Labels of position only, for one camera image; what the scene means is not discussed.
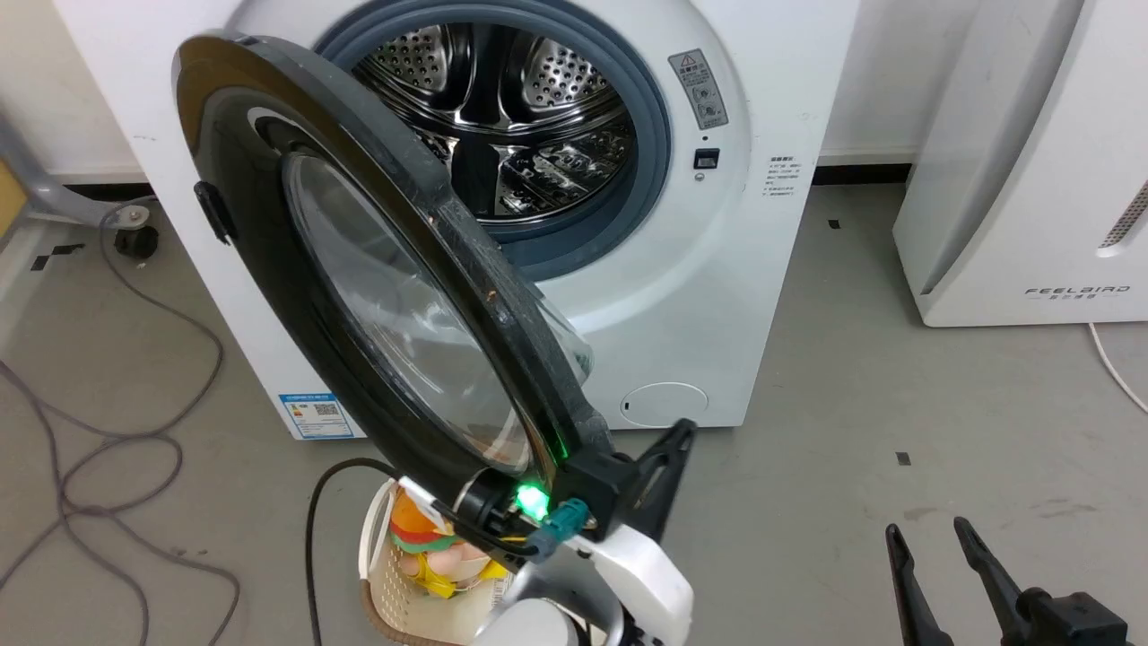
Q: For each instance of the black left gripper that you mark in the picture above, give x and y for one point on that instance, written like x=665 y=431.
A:
x=594 y=489

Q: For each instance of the white plastic laundry basket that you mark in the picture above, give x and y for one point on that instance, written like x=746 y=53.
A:
x=395 y=597

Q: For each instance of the round white filter cover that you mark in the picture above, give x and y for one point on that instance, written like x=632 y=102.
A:
x=665 y=405

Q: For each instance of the perforated steel washer drum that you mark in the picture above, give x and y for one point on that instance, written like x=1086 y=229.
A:
x=556 y=81

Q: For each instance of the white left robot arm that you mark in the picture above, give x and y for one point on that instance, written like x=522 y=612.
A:
x=647 y=576

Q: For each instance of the black door latch socket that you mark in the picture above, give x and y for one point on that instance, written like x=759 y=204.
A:
x=707 y=159

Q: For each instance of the white front-load washing machine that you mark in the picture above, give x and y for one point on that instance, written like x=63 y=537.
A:
x=700 y=296

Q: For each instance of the black round glass washer door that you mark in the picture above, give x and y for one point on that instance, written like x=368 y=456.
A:
x=269 y=269

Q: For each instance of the small printed text label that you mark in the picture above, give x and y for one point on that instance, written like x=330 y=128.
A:
x=781 y=177

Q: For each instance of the black caster wheel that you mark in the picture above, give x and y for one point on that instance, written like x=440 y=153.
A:
x=136 y=242

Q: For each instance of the grey warning sticker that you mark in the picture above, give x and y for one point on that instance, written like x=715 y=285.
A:
x=699 y=88

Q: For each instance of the blue energy rating label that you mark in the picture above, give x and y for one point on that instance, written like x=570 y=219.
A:
x=316 y=415

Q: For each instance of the white Feelbird air purifier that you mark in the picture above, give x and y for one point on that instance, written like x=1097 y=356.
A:
x=1013 y=179

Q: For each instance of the grey chair base leg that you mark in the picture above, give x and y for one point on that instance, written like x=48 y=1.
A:
x=54 y=196

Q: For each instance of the grey rubber door gasket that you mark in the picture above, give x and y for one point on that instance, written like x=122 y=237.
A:
x=653 y=148

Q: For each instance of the colourful soft toy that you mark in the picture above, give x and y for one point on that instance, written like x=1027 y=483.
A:
x=418 y=531

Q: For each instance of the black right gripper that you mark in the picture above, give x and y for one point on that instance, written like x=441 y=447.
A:
x=1076 y=621

